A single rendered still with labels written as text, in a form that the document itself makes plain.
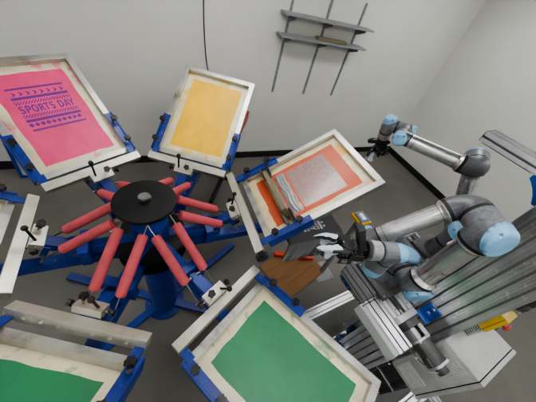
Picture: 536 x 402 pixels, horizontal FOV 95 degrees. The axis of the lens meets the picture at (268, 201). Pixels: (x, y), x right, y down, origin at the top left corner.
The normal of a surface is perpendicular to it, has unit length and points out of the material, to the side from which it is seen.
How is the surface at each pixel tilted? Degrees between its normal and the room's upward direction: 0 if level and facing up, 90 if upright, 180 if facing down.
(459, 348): 0
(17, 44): 90
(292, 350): 0
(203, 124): 32
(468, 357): 0
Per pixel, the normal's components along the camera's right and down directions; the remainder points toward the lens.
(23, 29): 0.35, 0.72
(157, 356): 0.22, -0.69
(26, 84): 0.58, -0.28
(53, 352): -0.02, 0.22
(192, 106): 0.10, -0.22
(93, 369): 0.26, -0.94
